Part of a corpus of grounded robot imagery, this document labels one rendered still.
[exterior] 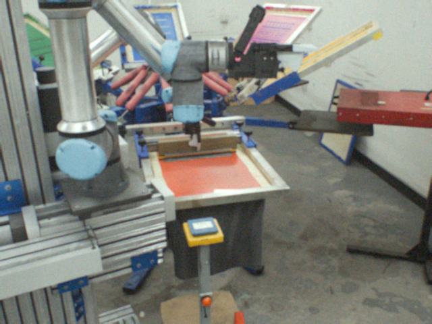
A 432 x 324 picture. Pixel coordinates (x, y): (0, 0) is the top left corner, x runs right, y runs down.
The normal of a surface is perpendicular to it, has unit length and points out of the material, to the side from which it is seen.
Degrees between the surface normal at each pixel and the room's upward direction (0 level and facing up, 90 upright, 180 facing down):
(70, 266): 90
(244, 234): 91
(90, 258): 90
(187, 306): 0
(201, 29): 90
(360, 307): 0
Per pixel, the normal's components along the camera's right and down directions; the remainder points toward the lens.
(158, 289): -0.01, -0.92
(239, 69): 0.02, 0.26
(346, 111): -0.29, 0.38
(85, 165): 0.02, 0.51
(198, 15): 0.23, 0.38
